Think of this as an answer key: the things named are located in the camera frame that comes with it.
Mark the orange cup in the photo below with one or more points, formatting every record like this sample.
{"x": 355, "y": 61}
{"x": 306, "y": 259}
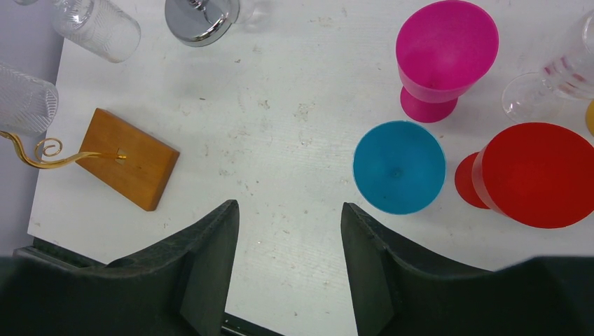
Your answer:
{"x": 589, "y": 118}

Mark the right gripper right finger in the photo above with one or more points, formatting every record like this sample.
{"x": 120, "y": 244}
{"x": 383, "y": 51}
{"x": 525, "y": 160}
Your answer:
{"x": 401, "y": 288}

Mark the clear wine glass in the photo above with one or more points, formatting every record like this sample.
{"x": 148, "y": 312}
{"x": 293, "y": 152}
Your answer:
{"x": 566, "y": 74}

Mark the blue wine glass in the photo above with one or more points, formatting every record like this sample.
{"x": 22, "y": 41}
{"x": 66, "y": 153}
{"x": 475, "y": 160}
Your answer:
{"x": 399, "y": 167}

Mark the pink wine glass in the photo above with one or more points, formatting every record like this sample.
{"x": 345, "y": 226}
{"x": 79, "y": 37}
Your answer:
{"x": 441, "y": 51}

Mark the red wine glass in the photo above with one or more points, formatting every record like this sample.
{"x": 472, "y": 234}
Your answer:
{"x": 536, "y": 173}

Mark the wooden rack base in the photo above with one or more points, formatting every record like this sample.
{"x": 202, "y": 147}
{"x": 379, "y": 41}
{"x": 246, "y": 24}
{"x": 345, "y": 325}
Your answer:
{"x": 127, "y": 159}

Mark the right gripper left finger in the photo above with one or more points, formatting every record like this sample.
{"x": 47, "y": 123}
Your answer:
{"x": 139, "y": 287}

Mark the clear patterned glass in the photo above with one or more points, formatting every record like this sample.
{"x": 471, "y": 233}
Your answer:
{"x": 99, "y": 27}
{"x": 28, "y": 104}

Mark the silver wire glass rack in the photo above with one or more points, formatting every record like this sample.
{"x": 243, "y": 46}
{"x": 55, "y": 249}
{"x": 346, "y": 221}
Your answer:
{"x": 200, "y": 23}

